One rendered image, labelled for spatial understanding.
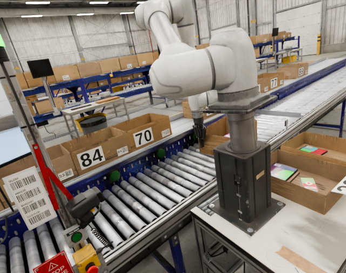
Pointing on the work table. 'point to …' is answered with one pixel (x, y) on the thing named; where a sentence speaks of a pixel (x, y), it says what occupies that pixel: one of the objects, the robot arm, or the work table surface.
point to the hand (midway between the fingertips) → (201, 142)
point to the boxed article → (308, 183)
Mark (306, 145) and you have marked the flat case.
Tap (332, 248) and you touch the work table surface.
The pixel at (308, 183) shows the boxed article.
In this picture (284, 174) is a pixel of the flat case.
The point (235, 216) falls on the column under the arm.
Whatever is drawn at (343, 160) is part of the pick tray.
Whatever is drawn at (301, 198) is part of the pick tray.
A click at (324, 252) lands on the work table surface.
